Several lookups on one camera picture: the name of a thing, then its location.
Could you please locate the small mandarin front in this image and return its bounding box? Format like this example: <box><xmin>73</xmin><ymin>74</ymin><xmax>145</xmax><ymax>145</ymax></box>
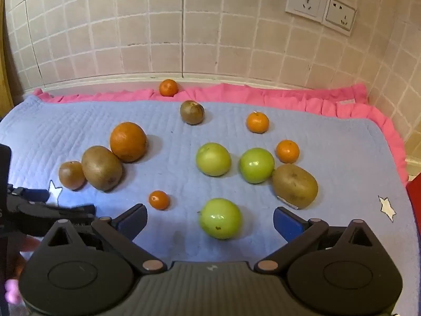
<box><xmin>148</xmin><ymin>190</ymin><xmax>171</xmax><ymax>210</ymax></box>

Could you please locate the green apple front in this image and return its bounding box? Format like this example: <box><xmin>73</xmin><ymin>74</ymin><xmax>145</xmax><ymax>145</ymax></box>
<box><xmin>198</xmin><ymin>198</ymin><xmax>243</xmax><ymax>240</ymax></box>

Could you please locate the green apple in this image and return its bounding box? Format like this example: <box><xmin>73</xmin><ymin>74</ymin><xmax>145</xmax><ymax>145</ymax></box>
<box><xmin>196</xmin><ymin>143</ymin><xmax>231</xmax><ymax>177</ymax></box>
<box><xmin>198</xmin><ymin>198</ymin><xmax>243</xmax><ymax>240</ymax></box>
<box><xmin>239</xmin><ymin>148</ymin><xmax>275</xmax><ymax>184</ymax></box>

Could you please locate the large orange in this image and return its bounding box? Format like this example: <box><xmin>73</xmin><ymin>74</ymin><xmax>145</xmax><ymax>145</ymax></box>
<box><xmin>110</xmin><ymin>122</ymin><xmax>148</xmax><ymax>163</ymax></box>

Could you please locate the person's left hand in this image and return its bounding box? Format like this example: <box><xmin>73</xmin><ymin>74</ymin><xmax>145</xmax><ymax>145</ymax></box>
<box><xmin>4</xmin><ymin>236</ymin><xmax>41</xmax><ymax>305</ymax></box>

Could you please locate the large kiwi right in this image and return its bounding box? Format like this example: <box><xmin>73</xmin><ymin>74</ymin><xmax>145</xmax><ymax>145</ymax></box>
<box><xmin>272</xmin><ymin>163</ymin><xmax>319</xmax><ymax>210</ymax></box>

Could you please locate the large kiwi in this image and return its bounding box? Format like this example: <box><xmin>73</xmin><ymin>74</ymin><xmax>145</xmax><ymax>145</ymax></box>
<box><xmin>272</xmin><ymin>163</ymin><xmax>319</xmax><ymax>210</ymax></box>
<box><xmin>81</xmin><ymin>146</ymin><xmax>123</xmax><ymax>192</ymax></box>

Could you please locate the small kiwi far left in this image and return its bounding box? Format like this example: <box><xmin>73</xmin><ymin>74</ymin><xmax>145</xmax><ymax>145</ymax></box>
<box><xmin>58</xmin><ymin>161</ymin><xmax>86</xmax><ymax>190</ymax></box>

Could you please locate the large kiwi left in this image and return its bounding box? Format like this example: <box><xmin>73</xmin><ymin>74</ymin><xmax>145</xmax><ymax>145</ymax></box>
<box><xmin>81</xmin><ymin>146</ymin><xmax>123</xmax><ymax>192</ymax></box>

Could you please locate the green apple middle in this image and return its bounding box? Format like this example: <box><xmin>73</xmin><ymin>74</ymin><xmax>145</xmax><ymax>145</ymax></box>
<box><xmin>239</xmin><ymin>148</ymin><xmax>275</xmax><ymax>184</ymax></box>

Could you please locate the blue quilted mat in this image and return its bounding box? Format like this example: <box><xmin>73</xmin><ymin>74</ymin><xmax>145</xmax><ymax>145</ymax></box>
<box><xmin>1</xmin><ymin>96</ymin><xmax>420</xmax><ymax>315</ymax></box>

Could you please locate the wooden board edge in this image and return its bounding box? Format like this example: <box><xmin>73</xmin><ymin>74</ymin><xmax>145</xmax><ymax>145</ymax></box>
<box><xmin>0</xmin><ymin>0</ymin><xmax>14</xmax><ymax>118</ymax></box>

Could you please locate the green apple left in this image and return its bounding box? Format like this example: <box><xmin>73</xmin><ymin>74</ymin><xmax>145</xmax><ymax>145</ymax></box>
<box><xmin>196</xmin><ymin>143</ymin><xmax>231</xmax><ymax>177</ymax></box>

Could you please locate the small brown kiwi back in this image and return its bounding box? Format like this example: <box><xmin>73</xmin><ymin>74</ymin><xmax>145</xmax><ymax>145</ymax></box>
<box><xmin>180</xmin><ymin>100</ymin><xmax>205</xmax><ymax>126</ymax></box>

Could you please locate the pink ruffled cloth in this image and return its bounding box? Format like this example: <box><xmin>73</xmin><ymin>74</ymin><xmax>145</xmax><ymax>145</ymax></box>
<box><xmin>32</xmin><ymin>83</ymin><xmax>409</xmax><ymax>185</ymax></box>

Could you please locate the mandarin on pink cloth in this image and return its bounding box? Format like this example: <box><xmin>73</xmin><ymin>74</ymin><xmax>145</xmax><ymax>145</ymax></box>
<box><xmin>158</xmin><ymin>79</ymin><xmax>178</xmax><ymax>97</ymax></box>

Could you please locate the right white wall socket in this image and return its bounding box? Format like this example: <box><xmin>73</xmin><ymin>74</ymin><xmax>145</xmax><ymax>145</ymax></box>
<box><xmin>322</xmin><ymin>0</ymin><xmax>357</xmax><ymax>36</ymax></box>

